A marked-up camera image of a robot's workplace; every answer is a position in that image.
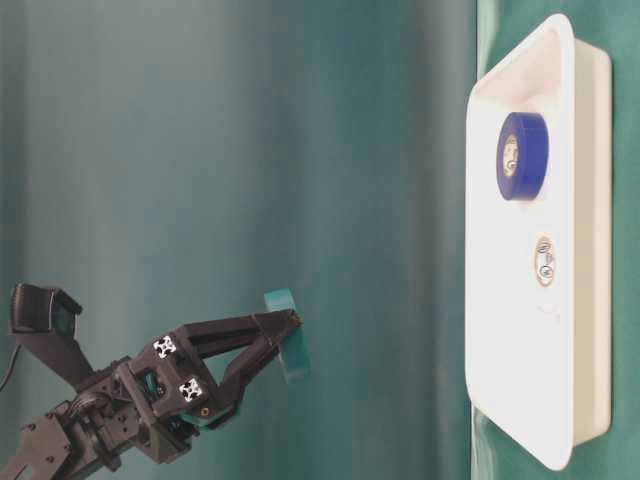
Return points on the white tape roll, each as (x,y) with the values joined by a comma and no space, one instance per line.
(542,297)

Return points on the black gripper, moving arm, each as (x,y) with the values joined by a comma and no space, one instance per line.
(160,399)

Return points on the white plastic case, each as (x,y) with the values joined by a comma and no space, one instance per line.
(548,386)

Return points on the black moving robot arm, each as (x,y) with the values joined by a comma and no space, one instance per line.
(57,446)

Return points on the blue tape roll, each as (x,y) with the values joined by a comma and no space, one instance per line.
(522,156)

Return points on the green tape roll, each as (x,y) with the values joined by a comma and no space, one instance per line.
(294,357)

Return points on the green table cloth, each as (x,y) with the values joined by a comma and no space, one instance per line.
(171,161)

